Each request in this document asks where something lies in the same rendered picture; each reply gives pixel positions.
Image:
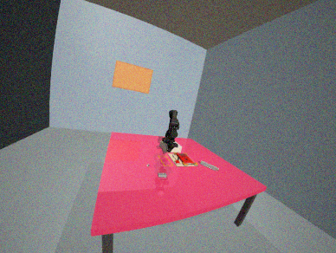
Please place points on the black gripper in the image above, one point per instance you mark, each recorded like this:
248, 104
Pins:
171, 145

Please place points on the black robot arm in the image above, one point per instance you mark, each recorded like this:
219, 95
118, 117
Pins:
173, 127

